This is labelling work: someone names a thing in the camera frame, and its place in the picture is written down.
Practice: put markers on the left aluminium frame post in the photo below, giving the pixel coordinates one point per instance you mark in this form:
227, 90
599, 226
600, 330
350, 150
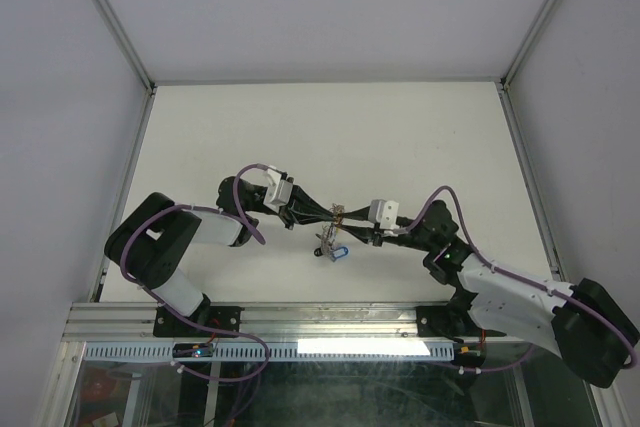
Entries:
124, 43

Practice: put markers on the blue key tag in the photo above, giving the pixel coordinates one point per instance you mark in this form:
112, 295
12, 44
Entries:
338, 253

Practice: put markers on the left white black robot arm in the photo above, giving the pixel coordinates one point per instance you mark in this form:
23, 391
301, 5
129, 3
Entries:
150, 244

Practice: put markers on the aluminium frame post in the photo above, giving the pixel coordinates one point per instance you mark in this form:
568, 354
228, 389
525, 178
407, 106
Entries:
540, 21
124, 43

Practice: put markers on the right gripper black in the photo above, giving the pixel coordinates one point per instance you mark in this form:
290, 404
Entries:
367, 234

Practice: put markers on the grey slotted cable duct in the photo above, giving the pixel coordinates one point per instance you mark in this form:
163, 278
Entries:
304, 350

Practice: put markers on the right aluminium frame post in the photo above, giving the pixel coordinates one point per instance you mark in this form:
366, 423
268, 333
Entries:
540, 21

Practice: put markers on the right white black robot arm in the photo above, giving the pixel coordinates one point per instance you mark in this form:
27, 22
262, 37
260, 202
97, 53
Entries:
579, 323

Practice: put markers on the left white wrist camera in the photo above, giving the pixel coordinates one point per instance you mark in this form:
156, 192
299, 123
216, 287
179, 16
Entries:
279, 189

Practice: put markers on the aluminium mounting rail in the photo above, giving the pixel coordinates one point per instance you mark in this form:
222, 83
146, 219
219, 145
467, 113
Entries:
145, 321

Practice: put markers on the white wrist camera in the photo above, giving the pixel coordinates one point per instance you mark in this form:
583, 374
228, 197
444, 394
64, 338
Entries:
384, 213
279, 189

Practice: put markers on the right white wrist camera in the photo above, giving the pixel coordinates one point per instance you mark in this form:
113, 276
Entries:
384, 213

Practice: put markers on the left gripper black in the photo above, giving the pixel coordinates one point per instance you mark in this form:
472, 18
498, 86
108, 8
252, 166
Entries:
303, 210

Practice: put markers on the metal keyring holder with rings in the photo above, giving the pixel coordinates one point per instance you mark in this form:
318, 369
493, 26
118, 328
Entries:
328, 236

